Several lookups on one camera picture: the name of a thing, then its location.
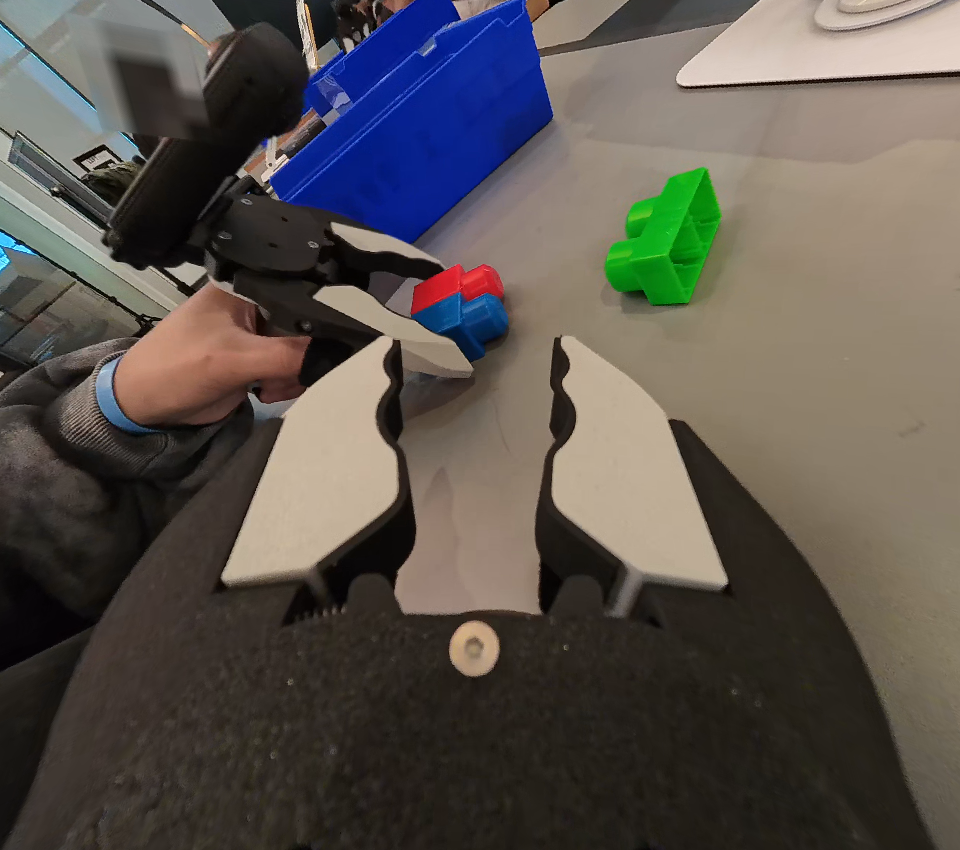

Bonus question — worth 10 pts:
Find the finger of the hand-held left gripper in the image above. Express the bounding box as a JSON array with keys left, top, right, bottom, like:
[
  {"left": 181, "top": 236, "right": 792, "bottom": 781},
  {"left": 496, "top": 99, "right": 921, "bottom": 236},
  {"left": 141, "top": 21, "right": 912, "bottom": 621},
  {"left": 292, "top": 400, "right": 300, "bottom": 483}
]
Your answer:
[
  {"left": 311, "top": 284, "right": 476, "bottom": 380},
  {"left": 328, "top": 220, "right": 453, "bottom": 301}
]

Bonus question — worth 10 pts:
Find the green two-stud block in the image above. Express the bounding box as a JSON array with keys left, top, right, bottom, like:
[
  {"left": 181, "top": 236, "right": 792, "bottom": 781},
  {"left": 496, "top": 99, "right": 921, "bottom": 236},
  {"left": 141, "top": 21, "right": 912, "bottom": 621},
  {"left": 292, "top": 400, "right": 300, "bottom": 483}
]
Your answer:
[{"left": 604, "top": 166, "right": 723, "bottom": 306}]

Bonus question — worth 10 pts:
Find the person's left hand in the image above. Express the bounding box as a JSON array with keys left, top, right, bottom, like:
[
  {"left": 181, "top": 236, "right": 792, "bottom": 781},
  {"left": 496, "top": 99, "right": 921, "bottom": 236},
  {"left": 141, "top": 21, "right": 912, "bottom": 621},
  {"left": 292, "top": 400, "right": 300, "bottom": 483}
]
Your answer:
[{"left": 112, "top": 288, "right": 312, "bottom": 427}]

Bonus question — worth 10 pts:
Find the blue wristband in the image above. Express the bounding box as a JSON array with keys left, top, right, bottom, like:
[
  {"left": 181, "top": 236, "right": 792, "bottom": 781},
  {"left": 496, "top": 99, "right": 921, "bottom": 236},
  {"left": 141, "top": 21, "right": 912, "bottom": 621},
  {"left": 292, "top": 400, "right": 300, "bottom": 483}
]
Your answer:
[{"left": 93, "top": 351, "right": 162, "bottom": 435}]

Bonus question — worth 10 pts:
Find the red one-stud block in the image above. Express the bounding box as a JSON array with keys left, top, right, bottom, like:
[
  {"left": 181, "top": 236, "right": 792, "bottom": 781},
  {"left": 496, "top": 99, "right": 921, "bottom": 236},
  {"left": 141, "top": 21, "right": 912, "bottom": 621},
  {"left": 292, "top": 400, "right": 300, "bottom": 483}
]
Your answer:
[{"left": 411, "top": 263, "right": 505, "bottom": 315}]

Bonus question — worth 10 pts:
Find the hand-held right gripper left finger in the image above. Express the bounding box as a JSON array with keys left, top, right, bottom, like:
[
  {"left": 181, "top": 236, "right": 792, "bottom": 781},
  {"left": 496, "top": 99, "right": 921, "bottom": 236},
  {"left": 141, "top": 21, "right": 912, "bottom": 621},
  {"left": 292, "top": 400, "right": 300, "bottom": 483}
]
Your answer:
[{"left": 219, "top": 336, "right": 417, "bottom": 592}]

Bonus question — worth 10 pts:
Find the grey desk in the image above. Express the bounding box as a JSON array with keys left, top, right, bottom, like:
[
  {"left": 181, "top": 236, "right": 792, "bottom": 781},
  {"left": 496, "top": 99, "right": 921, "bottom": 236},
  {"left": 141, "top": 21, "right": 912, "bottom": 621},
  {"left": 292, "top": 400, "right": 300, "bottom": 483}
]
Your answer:
[{"left": 262, "top": 0, "right": 960, "bottom": 791}]

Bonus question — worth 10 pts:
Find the person's left forearm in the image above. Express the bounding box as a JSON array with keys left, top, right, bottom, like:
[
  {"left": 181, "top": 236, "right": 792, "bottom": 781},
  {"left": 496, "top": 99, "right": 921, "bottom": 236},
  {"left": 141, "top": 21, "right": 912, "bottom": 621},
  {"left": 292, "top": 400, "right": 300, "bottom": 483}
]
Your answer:
[{"left": 0, "top": 339, "right": 256, "bottom": 619}]

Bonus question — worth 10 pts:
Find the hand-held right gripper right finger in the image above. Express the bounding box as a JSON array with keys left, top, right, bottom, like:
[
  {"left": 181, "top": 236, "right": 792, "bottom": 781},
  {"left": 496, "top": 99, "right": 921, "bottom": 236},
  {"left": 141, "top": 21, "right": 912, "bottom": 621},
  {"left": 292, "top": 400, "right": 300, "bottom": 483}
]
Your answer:
[{"left": 534, "top": 336, "right": 730, "bottom": 596}]

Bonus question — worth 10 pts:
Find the blue plastic bin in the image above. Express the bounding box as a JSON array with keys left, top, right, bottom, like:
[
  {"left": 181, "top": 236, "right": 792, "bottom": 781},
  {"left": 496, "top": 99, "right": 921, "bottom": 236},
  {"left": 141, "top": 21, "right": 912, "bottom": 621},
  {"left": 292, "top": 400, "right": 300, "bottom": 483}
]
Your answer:
[
  {"left": 270, "top": 0, "right": 555, "bottom": 245},
  {"left": 303, "top": 0, "right": 462, "bottom": 116}
]

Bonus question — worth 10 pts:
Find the person's dark clothing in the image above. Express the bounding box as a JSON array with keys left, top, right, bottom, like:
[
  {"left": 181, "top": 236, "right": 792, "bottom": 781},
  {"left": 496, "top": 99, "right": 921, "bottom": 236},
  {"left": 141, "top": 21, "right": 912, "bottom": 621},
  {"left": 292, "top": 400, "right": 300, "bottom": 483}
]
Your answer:
[{"left": 0, "top": 603, "right": 91, "bottom": 850}]

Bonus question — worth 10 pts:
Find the blue one-stud block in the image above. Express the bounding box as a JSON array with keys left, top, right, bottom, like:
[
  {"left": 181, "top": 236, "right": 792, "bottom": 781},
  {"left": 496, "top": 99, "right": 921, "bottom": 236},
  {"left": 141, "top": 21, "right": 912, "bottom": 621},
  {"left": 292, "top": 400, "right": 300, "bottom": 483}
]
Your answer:
[{"left": 412, "top": 295, "right": 511, "bottom": 362}]

